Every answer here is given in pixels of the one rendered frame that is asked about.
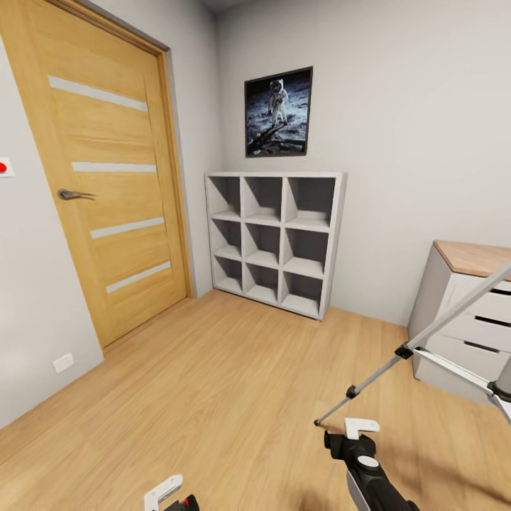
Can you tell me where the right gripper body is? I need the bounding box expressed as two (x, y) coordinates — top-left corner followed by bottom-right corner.
(329, 434), (375, 463)

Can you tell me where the camera tripod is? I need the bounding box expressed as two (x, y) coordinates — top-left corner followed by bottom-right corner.
(314, 259), (511, 426)

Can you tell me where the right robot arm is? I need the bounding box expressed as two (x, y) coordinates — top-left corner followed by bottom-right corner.
(324, 418), (419, 511)

